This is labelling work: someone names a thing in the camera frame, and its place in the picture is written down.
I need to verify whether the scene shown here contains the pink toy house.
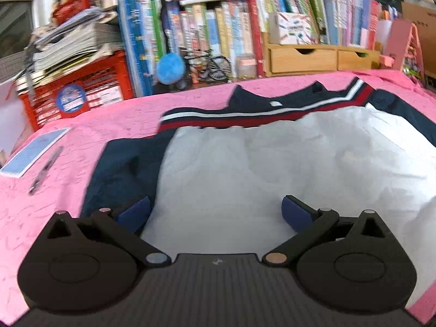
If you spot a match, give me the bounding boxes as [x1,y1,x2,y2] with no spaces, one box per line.
[381,19,426,86]

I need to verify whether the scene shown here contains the colourful printed white box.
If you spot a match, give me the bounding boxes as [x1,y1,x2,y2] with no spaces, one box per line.
[269,12,319,45]

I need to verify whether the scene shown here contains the row of pastel books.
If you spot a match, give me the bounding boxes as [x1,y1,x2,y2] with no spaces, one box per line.
[322,0,384,50]

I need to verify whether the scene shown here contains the row of tall children's books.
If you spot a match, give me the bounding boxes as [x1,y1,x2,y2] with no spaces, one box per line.
[117,0,264,98]

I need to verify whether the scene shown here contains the blue plush ball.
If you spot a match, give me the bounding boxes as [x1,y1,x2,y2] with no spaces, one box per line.
[157,53,186,85]

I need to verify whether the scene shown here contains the navy and white jacket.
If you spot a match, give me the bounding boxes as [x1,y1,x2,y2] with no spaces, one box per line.
[80,77,436,310]

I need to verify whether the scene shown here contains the row of thin colourful books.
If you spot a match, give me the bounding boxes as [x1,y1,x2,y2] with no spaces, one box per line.
[245,0,329,45]

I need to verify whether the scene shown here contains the pen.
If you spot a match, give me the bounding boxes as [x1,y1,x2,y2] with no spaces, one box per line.
[29,146,65,195]

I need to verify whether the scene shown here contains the large red plastic crate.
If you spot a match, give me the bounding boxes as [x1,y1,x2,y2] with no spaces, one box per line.
[17,50,135,132]

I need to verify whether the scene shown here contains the brown cardboard box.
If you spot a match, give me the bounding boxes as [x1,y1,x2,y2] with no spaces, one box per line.
[401,2,436,79]

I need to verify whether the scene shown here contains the clear plastic box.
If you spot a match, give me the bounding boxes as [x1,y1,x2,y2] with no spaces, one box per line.
[235,54,258,80]

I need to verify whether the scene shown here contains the miniature black bicycle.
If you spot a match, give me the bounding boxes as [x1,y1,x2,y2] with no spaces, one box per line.
[186,49,232,82]

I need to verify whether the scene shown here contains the stack of magazines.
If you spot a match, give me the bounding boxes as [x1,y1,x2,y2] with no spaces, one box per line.
[15,8,123,91]

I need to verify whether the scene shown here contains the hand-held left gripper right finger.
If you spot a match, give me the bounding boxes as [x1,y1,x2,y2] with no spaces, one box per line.
[263,195,396,268]

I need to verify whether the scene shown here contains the white paper sheet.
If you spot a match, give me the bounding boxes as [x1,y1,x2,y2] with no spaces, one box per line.
[0,82,33,157]

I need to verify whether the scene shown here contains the white framed window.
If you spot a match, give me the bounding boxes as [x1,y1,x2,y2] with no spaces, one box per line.
[0,0,99,58]

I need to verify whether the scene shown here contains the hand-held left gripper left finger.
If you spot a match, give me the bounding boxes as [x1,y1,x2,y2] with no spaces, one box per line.
[37,196,171,269]

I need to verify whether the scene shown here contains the wooden drawer organizer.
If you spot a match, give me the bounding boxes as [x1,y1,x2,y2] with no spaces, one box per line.
[262,32,382,77]

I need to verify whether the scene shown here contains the small red basket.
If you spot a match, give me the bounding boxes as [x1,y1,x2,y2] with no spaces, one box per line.
[51,0,92,24]

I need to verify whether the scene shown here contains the light blue notebook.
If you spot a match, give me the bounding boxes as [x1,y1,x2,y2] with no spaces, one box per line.
[0,128,70,178]

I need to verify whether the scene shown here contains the pink bunny print blanket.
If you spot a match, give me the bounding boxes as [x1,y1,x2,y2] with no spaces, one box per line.
[0,70,436,316]

